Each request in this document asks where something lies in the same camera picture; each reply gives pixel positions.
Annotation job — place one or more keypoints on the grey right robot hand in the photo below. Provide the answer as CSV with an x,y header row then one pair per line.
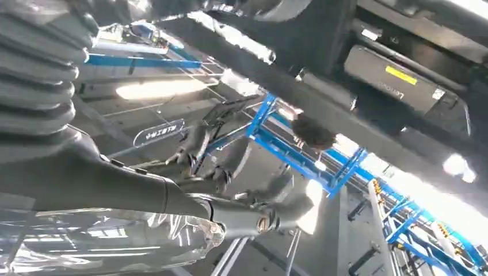
x,y
95,183

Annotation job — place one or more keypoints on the dark long beam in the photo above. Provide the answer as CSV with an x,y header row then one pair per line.
x,y
305,95

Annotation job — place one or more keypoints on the black box with yellow label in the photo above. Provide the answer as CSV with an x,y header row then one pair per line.
x,y
381,76

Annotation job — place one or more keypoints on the blue metal shelf rack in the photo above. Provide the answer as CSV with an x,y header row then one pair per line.
x,y
141,61
415,243
278,146

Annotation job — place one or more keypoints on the clear plastic film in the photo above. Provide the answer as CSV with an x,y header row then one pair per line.
x,y
114,243

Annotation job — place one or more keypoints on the white post with orange bands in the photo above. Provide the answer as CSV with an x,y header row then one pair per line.
x,y
444,240
379,224

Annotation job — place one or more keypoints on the person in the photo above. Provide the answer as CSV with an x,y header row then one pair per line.
x,y
312,132

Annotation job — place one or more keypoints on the oval sign with print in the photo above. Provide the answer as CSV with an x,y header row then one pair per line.
x,y
158,133

